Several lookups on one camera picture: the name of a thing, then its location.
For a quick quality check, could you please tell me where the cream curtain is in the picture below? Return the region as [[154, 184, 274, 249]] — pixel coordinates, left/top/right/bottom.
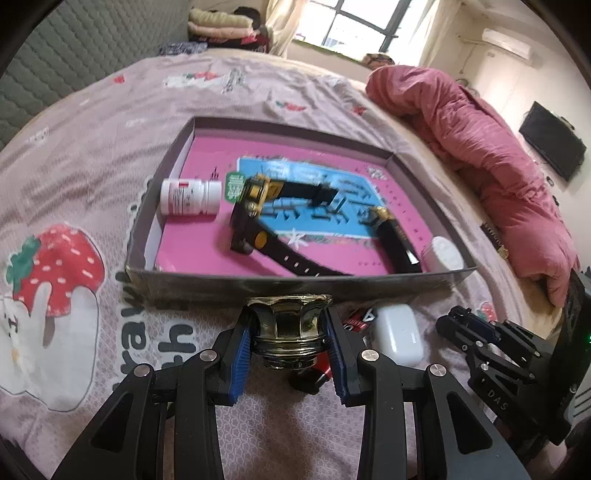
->
[[418, 0, 458, 70], [265, 0, 308, 58]]

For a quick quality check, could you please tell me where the black and gold lighter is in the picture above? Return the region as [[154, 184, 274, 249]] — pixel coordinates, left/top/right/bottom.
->
[[369, 207, 422, 274]]

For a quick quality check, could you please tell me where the black flat television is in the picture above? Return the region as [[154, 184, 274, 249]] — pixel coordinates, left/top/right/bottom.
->
[[519, 102, 587, 183]]

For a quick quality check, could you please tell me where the yellow and black wristwatch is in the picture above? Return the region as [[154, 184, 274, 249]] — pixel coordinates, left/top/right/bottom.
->
[[229, 174, 356, 278]]

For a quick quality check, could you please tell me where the pink and blue book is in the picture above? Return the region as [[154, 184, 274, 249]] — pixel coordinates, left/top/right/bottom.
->
[[154, 134, 437, 278]]

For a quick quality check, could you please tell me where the brass round fitting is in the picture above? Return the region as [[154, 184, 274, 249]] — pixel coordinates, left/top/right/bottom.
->
[[245, 294, 333, 370]]

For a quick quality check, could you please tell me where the window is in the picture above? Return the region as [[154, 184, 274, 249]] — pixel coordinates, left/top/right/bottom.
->
[[295, 0, 414, 61]]

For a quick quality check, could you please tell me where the white round jar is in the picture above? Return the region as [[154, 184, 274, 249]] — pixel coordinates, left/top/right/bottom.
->
[[422, 236, 465, 273]]

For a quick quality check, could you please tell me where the dark floral cloth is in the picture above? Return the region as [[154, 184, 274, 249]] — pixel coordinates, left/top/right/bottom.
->
[[159, 41, 208, 57]]

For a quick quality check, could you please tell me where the white pill bottle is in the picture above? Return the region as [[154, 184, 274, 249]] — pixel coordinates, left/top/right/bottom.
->
[[160, 178, 223, 216]]

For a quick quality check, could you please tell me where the pink quilt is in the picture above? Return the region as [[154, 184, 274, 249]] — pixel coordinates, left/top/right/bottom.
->
[[366, 65, 580, 308]]

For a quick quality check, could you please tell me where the shallow cardboard box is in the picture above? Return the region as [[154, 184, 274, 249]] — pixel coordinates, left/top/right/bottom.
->
[[124, 116, 478, 297]]

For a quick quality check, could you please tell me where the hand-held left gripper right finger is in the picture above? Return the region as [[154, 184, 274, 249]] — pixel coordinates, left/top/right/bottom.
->
[[322, 305, 532, 480]]

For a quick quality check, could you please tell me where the white earbuds case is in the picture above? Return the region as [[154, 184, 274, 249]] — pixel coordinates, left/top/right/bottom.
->
[[372, 305, 424, 367]]

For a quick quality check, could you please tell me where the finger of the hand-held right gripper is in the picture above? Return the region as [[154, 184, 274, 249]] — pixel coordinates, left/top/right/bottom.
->
[[435, 305, 546, 370], [468, 357, 570, 445]]

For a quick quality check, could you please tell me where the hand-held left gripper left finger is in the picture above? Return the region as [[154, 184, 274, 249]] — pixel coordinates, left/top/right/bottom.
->
[[51, 308, 254, 480]]

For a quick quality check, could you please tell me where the grey quilted cover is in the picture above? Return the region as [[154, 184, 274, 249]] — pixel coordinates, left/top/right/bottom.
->
[[0, 0, 195, 148]]

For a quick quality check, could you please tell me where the white air conditioner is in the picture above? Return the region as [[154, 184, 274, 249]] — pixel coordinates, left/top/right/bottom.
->
[[480, 28, 532, 58]]

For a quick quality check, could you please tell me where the pile of folded clothes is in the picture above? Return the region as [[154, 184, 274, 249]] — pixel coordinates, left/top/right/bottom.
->
[[187, 7, 273, 54]]

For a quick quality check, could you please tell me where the strawberry print bed sheet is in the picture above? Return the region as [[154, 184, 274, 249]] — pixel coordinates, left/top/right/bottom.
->
[[0, 51, 568, 480]]

